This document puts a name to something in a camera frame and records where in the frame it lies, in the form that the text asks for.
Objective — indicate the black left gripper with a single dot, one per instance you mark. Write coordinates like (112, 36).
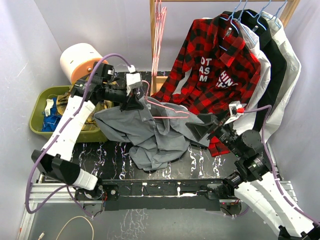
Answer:
(130, 102)

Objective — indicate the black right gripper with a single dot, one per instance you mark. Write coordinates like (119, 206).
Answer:
(199, 130)

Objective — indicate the pink wire hanger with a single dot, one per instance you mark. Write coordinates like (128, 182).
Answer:
(178, 114)

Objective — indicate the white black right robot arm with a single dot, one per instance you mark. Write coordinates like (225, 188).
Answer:
(253, 181)

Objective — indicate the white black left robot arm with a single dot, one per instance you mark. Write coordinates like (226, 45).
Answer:
(54, 159)

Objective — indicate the yellow plaid shirt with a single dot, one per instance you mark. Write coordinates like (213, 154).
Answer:
(90, 123)

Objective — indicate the red black plaid shirt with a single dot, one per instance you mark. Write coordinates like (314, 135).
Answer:
(182, 86)

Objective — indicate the light grey white shirt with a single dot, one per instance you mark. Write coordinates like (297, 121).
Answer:
(291, 75)

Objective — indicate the wooden clothes rack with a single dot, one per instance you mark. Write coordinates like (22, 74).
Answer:
(284, 13)

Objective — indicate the white orange cylinder container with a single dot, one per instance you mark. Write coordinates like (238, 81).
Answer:
(78, 60)

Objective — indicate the white cloth in basket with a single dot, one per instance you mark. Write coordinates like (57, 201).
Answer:
(48, 107)

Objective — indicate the blue cloth in basket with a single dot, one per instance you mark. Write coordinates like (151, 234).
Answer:
(50, 123)

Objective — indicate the olive green laundry basket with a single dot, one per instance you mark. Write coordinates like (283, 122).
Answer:
(37, 117)

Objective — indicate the pink hangers bundle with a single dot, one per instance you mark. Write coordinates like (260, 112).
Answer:
(160, 18)

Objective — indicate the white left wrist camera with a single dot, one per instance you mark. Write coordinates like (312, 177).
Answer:
(133, 79)

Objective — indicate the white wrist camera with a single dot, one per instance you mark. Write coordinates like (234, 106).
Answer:
(236, 108)
(133, 79)

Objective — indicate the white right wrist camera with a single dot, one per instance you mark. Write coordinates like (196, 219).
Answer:
(236, 108)

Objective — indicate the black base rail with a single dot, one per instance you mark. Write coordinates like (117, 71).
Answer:
(115, 195)

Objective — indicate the aluminium frame rail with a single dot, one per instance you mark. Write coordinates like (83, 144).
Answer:
(59, 215)

